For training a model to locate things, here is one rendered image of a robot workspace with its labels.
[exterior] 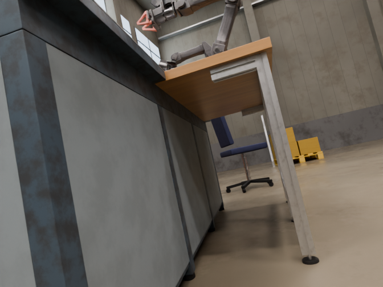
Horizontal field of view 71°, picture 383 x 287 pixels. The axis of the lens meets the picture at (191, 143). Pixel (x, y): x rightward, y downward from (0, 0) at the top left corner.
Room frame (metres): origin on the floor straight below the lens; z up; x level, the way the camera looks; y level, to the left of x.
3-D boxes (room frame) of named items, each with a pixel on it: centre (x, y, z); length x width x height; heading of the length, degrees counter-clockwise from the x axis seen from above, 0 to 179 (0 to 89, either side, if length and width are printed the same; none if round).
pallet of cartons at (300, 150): (6.41, -2.35, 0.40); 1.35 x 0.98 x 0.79; 165
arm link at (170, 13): (1.31, -0.03, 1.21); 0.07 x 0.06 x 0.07; 74
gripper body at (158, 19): (1.33, 0.02, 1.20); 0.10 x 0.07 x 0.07; 164
